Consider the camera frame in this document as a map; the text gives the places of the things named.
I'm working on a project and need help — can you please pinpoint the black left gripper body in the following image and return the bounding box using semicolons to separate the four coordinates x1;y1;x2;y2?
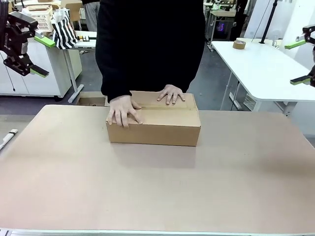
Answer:
0;24;28;59

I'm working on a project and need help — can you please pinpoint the person's right forearm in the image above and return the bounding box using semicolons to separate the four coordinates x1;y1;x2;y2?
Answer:
95;49;131;104

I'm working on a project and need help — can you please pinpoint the long black rod tool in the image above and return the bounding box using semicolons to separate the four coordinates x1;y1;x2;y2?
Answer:
77;35;97;43

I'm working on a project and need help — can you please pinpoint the white cabinet with wooden top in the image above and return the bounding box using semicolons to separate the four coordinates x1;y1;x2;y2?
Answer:
0;30;83;98

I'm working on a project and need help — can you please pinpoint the wooden desk with computer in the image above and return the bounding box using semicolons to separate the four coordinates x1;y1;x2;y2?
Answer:
206;0;237;50

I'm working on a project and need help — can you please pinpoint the white plastic basket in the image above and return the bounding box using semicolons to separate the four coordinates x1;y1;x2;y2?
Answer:
26;4;54;34

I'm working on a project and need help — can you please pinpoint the white table with grey legs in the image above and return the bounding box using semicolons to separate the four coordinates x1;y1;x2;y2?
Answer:
63;30;98;104

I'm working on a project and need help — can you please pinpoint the person's left forearm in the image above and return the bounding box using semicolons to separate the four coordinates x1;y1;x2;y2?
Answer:
169;46;206;93

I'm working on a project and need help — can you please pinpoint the black stand pole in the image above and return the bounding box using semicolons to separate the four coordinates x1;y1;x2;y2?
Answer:
258;0;279;45

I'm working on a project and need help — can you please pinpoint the large white table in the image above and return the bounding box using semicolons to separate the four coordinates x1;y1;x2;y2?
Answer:
211;40;315;117

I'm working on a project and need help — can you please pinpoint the person in black clothes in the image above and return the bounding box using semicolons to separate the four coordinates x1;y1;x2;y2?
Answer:
94;0;206;104

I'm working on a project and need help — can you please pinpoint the black white striped bag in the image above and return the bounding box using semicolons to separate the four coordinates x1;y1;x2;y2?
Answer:
51;7;79;50

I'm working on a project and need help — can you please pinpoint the open cardboard box on floor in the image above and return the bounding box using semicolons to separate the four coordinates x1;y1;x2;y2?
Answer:
78;91;110;107

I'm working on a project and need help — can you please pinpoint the brown cardboard box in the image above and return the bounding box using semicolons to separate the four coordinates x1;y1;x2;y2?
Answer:
105;90;201;148

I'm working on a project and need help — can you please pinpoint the person's right hand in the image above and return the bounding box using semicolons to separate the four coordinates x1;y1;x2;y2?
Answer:
107;94;144;128

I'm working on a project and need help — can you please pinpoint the white marker pen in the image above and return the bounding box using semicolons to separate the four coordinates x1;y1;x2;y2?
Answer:
0;128;19;151

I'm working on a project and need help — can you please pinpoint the black braided cable sleeve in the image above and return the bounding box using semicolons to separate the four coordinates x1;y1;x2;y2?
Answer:
0;0;10;27

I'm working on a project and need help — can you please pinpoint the person's left hand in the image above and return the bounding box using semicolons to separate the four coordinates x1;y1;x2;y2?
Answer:
157;84;186;106

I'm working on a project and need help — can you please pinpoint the brown packing tape roll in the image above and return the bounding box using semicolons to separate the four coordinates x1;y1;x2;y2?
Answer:
232;40;247;51

